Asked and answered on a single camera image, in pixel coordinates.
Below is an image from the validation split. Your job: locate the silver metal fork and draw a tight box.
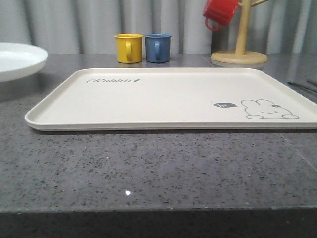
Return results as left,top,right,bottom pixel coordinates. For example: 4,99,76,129
287,81,317,93

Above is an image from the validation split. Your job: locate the white round plate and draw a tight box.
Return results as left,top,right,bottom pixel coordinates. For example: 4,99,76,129
0,42,48,82

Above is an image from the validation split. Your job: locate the cream rabbit serving tray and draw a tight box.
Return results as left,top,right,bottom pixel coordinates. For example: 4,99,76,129
25,68,317,131

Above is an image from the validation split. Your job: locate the blue mug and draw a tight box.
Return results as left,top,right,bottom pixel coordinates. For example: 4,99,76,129
145,33,172,63

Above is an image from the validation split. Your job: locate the yellow mug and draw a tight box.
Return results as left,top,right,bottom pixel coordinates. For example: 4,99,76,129
114,34,143,63

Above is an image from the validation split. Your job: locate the wooden mug tree stand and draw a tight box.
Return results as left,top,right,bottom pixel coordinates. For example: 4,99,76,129
211,0,267,64

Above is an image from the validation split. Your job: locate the red mug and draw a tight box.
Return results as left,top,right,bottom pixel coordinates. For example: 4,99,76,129
203,0,239,31

